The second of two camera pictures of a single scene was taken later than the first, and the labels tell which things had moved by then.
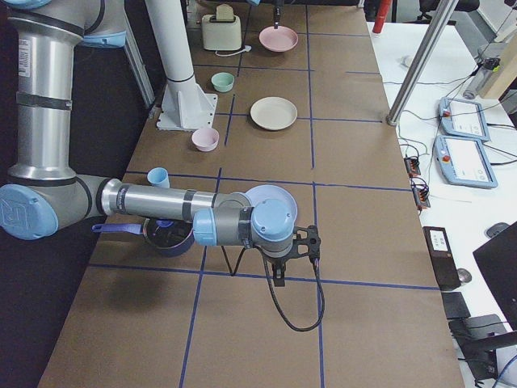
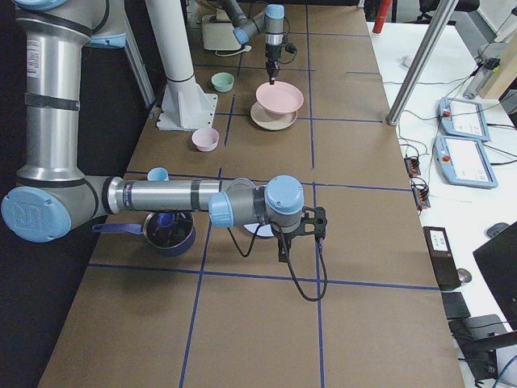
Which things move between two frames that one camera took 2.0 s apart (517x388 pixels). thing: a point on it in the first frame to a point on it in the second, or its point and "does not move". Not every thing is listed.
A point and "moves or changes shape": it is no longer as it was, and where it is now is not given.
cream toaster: x=221 y=35 does not move
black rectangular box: x=442 y=257 does not move
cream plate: x=273 y=113 does not move
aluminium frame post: x=444 y=11 does not move
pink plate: x=279 y=40 moves or changes shape
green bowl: x=222 y=82 does not move
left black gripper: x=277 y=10 to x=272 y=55
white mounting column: x=185 y=105 does not move
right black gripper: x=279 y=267 to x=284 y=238
